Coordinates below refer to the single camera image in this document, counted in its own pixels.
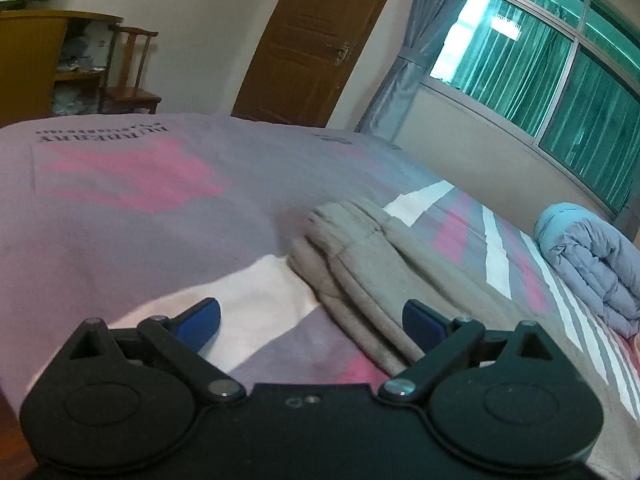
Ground folded light blue duvet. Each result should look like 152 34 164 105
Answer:
533 202 640 339

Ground bed with striped sheet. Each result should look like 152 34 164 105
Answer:
0 110 640 480

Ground grey-blue curtain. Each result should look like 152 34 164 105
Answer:
356 0 495 142

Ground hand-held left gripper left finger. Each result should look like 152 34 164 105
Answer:
67 297 247 404

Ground wooden chair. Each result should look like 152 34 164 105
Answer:
97 25 164 116

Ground brown wooden door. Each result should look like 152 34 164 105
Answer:
231 0 409 129

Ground grey pants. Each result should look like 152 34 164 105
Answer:
289 197 481 377

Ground yellow wooden cabinet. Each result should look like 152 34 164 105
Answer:
0 8 124 129

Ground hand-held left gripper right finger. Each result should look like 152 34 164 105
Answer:
377 299 554 406

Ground window with green glass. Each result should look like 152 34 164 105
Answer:
430 0 640 242

